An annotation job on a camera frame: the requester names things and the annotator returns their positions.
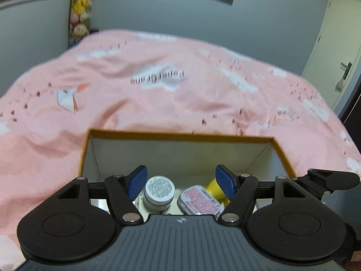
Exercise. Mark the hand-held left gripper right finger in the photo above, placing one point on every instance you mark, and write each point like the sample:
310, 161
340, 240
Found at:
224, 180

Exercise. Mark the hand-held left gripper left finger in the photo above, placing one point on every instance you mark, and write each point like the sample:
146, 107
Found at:
138, 182

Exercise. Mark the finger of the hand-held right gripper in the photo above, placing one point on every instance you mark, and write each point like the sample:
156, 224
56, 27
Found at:
335, 180

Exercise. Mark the yellow rounded bottle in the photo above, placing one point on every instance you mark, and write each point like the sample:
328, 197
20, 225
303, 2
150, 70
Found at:
214, 189

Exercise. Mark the white jar with labelled lid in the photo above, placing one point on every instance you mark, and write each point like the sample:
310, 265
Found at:
159, 193

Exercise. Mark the pink labelled rectangular tin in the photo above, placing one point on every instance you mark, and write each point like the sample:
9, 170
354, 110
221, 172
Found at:
198, 200

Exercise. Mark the orange cardboard box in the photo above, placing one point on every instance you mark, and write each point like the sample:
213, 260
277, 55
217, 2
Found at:
180, 155

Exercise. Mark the dark furniture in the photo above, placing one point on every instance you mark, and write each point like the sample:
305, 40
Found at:
354, 110

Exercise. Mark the pink cloud printed blanket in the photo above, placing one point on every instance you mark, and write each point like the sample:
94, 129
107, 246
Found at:
141, 104

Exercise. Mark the cream door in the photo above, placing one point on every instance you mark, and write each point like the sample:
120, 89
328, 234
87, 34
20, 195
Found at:
330, 39

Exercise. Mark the hanging plush toys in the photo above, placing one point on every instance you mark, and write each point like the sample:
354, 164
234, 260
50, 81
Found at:
81, 8

